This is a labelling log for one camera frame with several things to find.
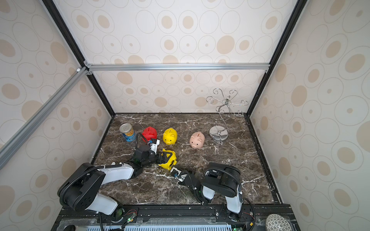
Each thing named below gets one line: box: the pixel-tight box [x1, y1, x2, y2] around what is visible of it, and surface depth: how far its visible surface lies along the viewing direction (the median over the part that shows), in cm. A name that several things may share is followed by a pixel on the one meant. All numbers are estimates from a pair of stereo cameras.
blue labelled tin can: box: [119, 123, 137, 142], surface depth 99 cm
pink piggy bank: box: [189, 131, 206, 149], surface depth 96 cm
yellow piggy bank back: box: [162, 127, 178, 146], surface depth 97 cm
